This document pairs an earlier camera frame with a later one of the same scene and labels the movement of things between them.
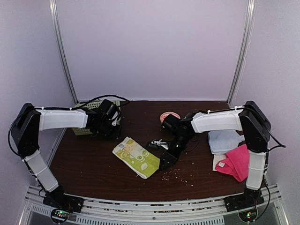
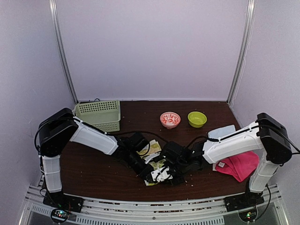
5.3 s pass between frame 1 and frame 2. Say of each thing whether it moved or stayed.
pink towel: stayed
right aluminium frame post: stayed
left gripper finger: moved
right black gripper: moved
